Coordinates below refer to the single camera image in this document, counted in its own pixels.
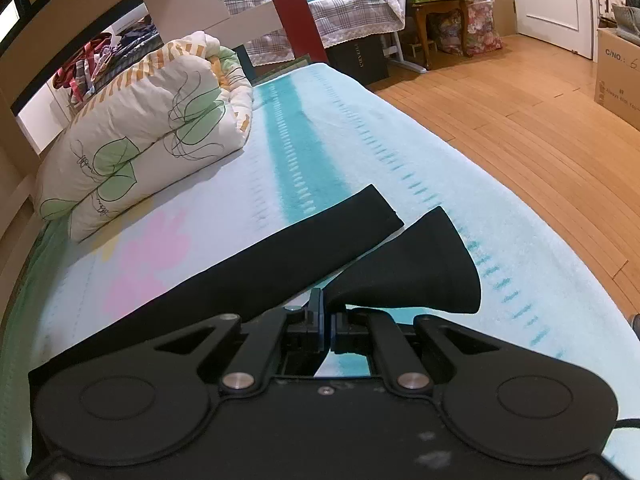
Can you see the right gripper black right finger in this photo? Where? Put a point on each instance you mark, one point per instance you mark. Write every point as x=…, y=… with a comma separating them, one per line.
x=509, y=402

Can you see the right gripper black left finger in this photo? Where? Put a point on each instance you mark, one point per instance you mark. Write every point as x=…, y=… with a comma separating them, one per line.
x=145, y=402

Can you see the black pants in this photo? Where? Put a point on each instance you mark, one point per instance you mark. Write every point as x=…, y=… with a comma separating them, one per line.
x=374, y=260

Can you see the floral folded quilt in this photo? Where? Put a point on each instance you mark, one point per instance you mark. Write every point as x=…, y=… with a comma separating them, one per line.
x=181, y=108

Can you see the pastel patterned bed sheet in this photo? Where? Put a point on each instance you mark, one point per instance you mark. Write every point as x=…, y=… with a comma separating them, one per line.
x=317, y=138

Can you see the pile of colourful clothes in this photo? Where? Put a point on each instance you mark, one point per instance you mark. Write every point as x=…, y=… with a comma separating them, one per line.
x=98, y=62

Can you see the brown cardboard box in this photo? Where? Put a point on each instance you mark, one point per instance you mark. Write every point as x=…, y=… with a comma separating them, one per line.
x=618, y=76

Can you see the floral storage bag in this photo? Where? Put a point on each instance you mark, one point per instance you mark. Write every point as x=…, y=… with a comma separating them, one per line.
x=483, y=37

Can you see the black box under table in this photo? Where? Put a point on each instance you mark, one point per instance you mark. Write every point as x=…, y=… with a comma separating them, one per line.
x=362, y=59

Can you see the white door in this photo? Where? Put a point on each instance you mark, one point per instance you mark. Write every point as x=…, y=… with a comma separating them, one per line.
x=568, y=24

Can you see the brown wooden stool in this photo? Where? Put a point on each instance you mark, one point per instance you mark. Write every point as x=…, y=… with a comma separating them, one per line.
x=440, y=16

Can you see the table with checkered cloth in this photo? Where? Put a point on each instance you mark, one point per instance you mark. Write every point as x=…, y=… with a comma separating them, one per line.
x=337, y=21

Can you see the red wooden post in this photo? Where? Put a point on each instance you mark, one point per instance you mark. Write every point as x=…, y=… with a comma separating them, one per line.
x=298, y=23

